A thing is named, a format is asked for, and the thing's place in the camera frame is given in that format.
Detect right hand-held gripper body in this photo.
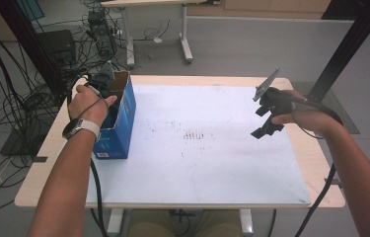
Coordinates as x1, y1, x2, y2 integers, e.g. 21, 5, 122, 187
252, 67, 297, 117

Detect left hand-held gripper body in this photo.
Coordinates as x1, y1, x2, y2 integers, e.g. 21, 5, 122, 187
88, 60, 117, 99

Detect blue cardboard box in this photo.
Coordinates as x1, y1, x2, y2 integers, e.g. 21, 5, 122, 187
92, 70, 138, 160

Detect person's left hand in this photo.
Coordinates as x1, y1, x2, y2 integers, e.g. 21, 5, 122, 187
68, 83, 118, 128

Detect person's right hand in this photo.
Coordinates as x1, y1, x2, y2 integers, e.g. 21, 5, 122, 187
270, 89, 340, 136

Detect black equipment box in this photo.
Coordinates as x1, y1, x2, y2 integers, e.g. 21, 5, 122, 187
37, 29, 77, 67

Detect light wooden table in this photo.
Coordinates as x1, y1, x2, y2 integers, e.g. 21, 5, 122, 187
14, 73, 347, 237

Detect white table mat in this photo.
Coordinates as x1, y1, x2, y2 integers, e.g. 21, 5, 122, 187
85, 84, 312, 209

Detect desk with white legs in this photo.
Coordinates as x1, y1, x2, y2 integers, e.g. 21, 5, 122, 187
100, 0, 221, 69

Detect black floor plate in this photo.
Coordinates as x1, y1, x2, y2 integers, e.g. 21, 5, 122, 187
0, 126, 48, 157

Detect person's olive pants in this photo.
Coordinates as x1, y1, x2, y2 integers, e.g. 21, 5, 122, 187
125, 208, 245, 237

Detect wristwatch with white strap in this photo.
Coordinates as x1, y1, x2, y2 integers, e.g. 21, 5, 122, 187
61, 118, 102, 142

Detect black metal post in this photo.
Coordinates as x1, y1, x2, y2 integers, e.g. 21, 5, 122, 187
299, 0, 370, 112
0, 0, 66, 97

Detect left hand-held gripper black cable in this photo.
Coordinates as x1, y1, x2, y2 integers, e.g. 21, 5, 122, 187
67, 73, 109, 237

